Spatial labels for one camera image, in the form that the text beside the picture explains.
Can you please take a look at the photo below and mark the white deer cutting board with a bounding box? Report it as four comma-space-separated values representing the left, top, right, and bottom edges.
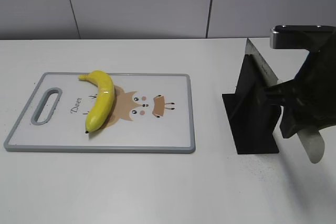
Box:
4, 72, 195, 154

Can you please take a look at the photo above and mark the white handled kitchen knife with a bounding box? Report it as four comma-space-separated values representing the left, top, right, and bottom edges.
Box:
245, 38, 325, 164

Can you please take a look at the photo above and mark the yellow plastic banana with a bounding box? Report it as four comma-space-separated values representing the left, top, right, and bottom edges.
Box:
78, 70, 115, 134

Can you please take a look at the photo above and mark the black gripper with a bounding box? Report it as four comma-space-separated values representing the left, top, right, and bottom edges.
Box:
263, 25, 335, 138

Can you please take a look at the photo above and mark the black knife stand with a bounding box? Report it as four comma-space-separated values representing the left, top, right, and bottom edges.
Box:
222, 55, 281, 155

